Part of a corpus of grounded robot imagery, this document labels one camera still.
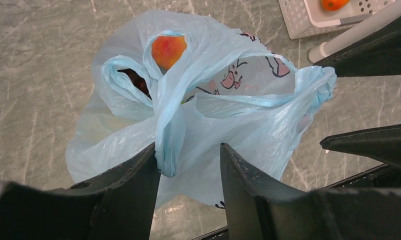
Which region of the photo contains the orange green fake mango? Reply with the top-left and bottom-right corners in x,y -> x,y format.
320,0 -> 350,12

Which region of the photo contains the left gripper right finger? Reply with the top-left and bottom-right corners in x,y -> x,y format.
220,143 -> 401,240

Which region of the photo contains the dark fake fruit in bag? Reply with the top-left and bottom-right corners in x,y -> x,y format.
118,68 -> 152,99

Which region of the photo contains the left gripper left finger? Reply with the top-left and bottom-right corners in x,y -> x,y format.
0,144 -> 161,240

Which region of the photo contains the white perforated plastic basket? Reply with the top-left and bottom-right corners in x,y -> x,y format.
278,0 -> 395,40

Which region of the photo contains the white PVC pipe frame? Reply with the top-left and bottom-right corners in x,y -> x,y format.
308,0 -> 401,64

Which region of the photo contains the light blue cartoon plastic bag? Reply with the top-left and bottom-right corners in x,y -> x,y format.
65,10 -> 337,208

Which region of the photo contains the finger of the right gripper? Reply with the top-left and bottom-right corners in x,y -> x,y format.
314,16 -> 401,77
320,124 -> 401,169

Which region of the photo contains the orange red fake peach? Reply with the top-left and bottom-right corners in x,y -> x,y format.
151,35 -> 187,71

